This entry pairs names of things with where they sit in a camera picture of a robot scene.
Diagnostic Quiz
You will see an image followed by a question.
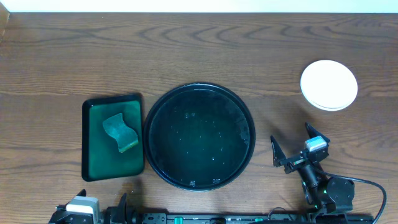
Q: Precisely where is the green yellow sponge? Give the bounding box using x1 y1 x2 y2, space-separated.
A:
103 113 139 153

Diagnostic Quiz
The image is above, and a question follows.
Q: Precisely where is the pink plate with green stain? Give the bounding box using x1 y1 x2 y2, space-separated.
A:
300 60 358 111

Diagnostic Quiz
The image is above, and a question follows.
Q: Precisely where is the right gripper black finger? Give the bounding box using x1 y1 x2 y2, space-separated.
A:
270 136 286 167
305 122 330 144

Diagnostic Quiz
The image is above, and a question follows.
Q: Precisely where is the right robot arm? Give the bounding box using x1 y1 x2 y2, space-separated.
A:
271 123 354 214

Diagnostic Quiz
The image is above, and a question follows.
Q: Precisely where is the green rectangular sponge tray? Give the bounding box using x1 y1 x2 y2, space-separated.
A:
81 93 144 182

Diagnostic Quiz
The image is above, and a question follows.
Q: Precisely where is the round black tray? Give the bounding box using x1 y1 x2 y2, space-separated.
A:
142 83 256 192

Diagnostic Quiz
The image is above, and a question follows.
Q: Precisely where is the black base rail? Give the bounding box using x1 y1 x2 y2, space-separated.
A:
102 205 376 224

